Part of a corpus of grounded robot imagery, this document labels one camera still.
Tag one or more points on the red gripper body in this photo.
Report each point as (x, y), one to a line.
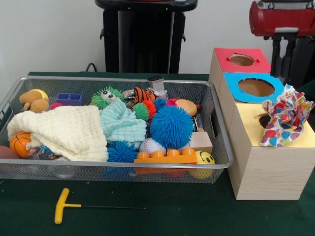
(283, 19)

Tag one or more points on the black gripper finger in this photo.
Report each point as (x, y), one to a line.
(287, 59)
(276, 61)

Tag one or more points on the polka dot cloth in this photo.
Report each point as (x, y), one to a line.
(285, 118)

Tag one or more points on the cream waffle cloth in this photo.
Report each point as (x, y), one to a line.
(61, 130)

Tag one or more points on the wooden box with three holes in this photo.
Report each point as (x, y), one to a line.
(270, 172)

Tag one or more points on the shallow silver mesh bin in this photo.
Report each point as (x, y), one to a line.
(73, 175)

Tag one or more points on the black panel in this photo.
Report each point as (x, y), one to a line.
(305, 61)

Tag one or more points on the dark green table cloth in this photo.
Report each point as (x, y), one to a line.
(172, 216)
(307, 86)

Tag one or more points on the yellow smiley face ball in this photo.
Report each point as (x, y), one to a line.
(205, 159)

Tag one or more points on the large blue spiky ball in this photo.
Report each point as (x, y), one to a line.
(171, 127)

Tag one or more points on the orange toy building brick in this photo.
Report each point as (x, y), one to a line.
(165, 159)

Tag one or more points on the white baseball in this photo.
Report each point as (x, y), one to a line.
(150, 147)

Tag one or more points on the light blue waffle cloth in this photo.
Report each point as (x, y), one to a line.
(120, 123)

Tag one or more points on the small blue spiky ball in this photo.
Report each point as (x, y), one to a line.
(121, 152)

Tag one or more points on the green spiky ball with eyes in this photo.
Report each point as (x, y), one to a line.
(99, 102)

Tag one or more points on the brown plush toy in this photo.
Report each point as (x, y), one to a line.
(34, 100)

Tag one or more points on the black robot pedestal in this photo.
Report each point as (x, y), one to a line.
(137, 37)

